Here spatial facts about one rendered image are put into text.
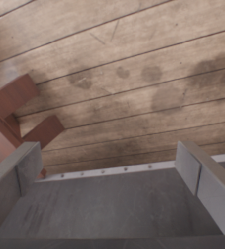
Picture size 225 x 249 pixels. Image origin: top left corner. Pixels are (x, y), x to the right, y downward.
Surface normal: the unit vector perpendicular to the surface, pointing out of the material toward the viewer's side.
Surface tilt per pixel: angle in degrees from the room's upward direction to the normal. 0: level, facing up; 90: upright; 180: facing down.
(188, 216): 90
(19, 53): 0
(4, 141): 0
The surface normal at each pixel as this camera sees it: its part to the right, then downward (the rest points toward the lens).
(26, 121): -0.10, 0.66
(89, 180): -0.32, -0.74
